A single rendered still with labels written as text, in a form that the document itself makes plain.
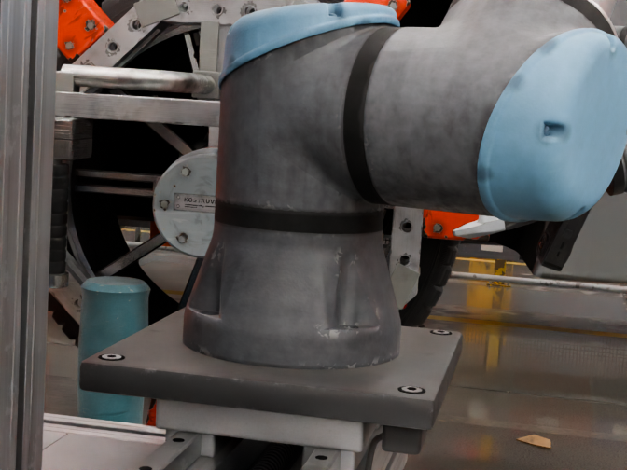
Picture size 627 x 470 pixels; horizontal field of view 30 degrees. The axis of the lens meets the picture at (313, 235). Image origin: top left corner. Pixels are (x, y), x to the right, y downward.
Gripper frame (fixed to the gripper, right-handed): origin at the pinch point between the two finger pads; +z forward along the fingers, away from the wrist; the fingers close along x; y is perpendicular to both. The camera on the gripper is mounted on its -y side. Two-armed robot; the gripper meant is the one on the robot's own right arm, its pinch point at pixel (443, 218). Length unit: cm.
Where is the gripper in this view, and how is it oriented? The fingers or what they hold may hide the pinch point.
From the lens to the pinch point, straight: 133.2
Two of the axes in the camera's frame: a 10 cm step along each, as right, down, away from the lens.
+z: -9.8, 2.2, 0.5
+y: -2.2, -9.2, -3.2
